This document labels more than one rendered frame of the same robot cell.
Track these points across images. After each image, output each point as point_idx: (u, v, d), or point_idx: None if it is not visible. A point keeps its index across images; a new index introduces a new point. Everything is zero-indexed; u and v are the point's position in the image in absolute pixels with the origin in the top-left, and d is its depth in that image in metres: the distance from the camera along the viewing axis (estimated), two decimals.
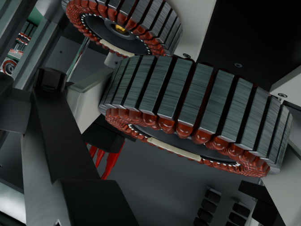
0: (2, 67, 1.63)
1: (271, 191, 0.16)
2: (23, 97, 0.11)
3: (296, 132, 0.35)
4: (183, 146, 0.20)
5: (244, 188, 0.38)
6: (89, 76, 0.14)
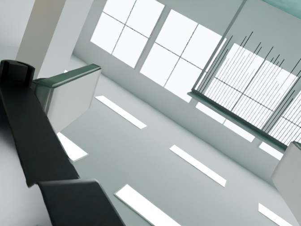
0: None
1: (291, 205, 0.15)
2: None
3: None
4: None
5: None
6: (66, 71, 0.13)
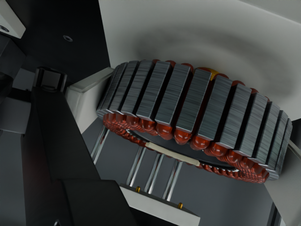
0: None
1: (271, 191, 0.16)
2: (23, 97, 0.11)
3: None
4: None
5: None
6: (89, 76, 0.14)
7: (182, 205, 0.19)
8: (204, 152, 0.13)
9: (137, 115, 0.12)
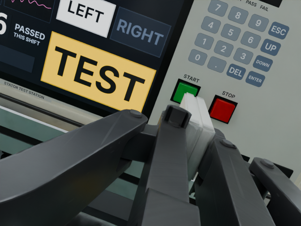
0: None
1: None
2: (155, 132, 0.12)
3: None
4: None
5: None
6: (188, 106, 0.15)
7: None
8: None
9: None
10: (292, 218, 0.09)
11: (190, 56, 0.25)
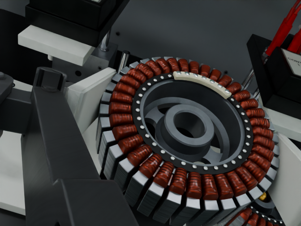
0: None
1: (271, 191, 0.16)
2: (23, 98, 0.11)
3: (88, 71, 0.37)
4: None
5: (126, 0, 0.34)
6: (89, 76, 0.14)
7: None
8: (173, 167, 0.13)
9: (234, 207, 0.13)
10: None
11: None
